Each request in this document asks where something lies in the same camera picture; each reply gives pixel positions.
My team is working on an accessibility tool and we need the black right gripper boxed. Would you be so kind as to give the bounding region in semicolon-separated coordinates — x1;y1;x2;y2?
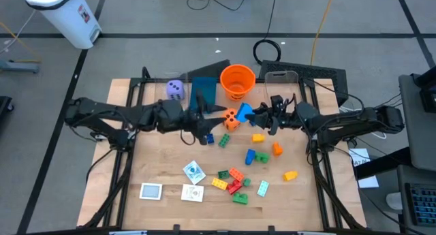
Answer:
245;94;301;136

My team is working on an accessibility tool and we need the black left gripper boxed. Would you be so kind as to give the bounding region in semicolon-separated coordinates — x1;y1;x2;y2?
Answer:
155;89;228;146

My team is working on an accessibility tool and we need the blue heart-shaped block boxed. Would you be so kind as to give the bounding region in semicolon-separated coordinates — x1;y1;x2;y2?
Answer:
235;102;255;123

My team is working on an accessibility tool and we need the orange foam die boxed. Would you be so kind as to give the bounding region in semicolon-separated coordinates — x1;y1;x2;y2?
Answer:
223;108;242;133

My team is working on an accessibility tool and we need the purple foam die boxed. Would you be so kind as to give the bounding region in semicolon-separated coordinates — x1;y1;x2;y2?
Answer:
166;79;186;101

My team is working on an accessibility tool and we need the card deck blue print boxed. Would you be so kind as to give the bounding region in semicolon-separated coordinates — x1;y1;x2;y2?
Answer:
183;159;207;185

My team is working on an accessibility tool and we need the card deck brown print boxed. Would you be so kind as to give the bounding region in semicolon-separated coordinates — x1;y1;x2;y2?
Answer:
181;183;205;203

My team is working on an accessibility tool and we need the green eight-stud brick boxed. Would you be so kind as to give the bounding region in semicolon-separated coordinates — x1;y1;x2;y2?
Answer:
217;133;232;148

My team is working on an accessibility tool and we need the teal plastic bin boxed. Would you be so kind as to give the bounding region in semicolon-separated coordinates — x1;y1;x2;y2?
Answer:
189;76;218;113

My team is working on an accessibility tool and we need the clear plastic bin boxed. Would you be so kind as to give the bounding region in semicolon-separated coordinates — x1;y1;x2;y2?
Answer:
151;71;190;110
264;70;300;104

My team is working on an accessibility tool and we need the orange pumpkin bucket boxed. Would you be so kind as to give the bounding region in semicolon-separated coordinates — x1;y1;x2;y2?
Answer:
219;63;257;101

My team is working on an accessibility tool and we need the black wedge panel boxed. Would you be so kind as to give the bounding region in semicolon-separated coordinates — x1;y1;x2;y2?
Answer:
186;59;232;80

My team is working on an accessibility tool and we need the orange eight-stud brick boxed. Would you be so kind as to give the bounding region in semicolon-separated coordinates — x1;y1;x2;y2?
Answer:
228;167;245;183

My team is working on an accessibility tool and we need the yellow eight-stud brick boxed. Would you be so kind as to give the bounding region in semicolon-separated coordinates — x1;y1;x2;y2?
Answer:
211;177;228;191

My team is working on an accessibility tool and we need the mint eight-stud brick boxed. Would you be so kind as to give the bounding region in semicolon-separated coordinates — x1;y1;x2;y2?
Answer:
256;180;270;198

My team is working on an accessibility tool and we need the red toy block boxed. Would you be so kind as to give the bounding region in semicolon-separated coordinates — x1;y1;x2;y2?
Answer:
226;179;243;195

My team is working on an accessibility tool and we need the green plastic bin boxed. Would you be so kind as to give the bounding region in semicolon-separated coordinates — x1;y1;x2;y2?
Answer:
232;191;249;206

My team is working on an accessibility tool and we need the white paper sheet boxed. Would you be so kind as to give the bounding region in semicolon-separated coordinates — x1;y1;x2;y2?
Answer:
347;148;379;189

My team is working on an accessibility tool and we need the grey computer mouse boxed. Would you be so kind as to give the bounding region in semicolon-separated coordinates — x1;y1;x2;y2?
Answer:
386;191;403;211

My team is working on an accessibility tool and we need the grey side desk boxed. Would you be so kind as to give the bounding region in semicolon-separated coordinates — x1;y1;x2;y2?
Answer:
396;73;436;235

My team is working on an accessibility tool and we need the black desk device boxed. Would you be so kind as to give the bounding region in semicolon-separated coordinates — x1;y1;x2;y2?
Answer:
410;66;436;114

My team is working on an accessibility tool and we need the white trash bin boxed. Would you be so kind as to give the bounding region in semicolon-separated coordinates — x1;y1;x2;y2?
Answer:
24;0;102;50

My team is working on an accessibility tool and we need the backlit computer keyboard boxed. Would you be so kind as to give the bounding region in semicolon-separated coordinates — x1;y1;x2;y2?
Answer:
404;183;436;228

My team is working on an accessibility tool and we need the grey floor stand base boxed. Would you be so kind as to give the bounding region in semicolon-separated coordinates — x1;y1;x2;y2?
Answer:
0;59;41;74

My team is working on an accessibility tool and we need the black floor object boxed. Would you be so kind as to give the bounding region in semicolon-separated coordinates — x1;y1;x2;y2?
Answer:
0;95;15;127

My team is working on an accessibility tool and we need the black coiled floor cable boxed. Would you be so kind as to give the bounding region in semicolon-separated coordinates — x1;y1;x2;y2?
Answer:
252;0;282;66

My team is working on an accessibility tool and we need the yellow floor cable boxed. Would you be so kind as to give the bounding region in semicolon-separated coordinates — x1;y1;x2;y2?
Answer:
309;0;337;66

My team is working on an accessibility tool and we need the black tangled floor cable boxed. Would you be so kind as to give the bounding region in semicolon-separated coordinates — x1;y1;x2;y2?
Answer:
186;0;255;12

